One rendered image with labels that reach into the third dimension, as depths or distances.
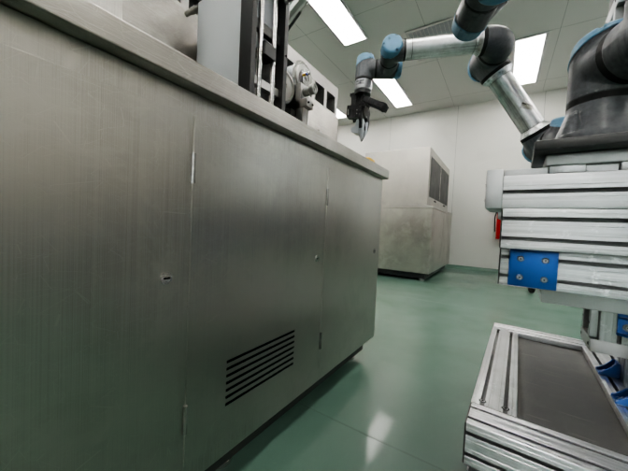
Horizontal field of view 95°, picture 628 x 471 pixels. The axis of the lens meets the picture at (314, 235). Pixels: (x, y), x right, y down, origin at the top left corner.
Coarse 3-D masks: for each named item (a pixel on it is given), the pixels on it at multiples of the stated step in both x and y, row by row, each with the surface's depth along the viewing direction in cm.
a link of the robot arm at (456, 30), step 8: (464, 0) 60; (464, 8) 61; (496, 8) 60; (456, 16) 65; (464, 16) 62; (472, 16) 61; (480, 16) 60; (488, 16) 61; (456, 24) 66; (464, 24) 64; (472, 24) 63; (480, 24) 63; (456, 32) 68; (464, 32) 66; (472, 32) 65; (480, 32) 66; (464, 40) 69
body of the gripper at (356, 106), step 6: (360, 90) 123; (366, 90) 122; (354, 96) 126; (360, 96) 127; (354, 102) 126; (360, 102) 124; (348, 108) 126; (354, 108) 125; (360, 108) 123; (366, 108) 124; (354, 114) 125; (366, 114) 125; (354, 120) 129; (366, 120) 126
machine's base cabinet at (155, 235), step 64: (0, 64) 33; (64, 64) 38; (128, 64) 44; (0, 128) 33; (64, 128) 38; (128, 128) 44; (192, 128) 53; (256, 128) 67; (0, 192) 33; (64, 192) 38; (128, 192) 45; (192, 192) 54; (256, 192) 68; (320, 192) 91; (0, 256) 34; (64, 256) 39; (128, 256) 45; (192, 256) 55; (256, 256) 69; (320, 256) 93; (0, 320) 34; (64, 320) 39; (128, 320) 46; (192, 320) 55; (256, 320) 70; (320, 320) 96; (0, 384) 34; (64, 384) 39; (128, 384) 46; (192, 384) 56; (256, 384) 72; (0, 448) 35; (64, 448) 40; (128, 448) 47; (192, 448) 57
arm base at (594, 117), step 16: (592, 96) 58; (608, 96) 56; (624, 96) 55; (576, 112) 60; (592, 112) 57; (608, 112) 56; (624, 112) 55; (560, 128) 64; (576, 128) 60; (592, 128) 57; (608, 128) 55; (624, 128) 54
